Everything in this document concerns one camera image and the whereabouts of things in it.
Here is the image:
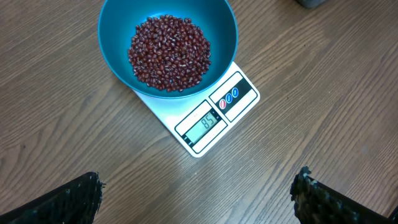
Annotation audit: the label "clear plastic container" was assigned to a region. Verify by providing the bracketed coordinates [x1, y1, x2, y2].
[296, 0, 326, 9]

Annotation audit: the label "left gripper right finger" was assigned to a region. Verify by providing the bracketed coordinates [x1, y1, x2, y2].
[290, 166, 397, 224]

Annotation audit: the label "white digital kitchen scale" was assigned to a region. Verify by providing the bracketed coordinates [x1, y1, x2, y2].
[137, 63, 260, 158]

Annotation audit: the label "red beans in bowl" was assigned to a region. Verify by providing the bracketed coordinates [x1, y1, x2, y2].
[127, 14, 211, 92]

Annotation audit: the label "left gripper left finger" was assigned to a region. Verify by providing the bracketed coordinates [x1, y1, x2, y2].
[1, 172, 105, 224]

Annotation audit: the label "blue metal bowl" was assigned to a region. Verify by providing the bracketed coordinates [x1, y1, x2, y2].
[98, 0, 238, 98]

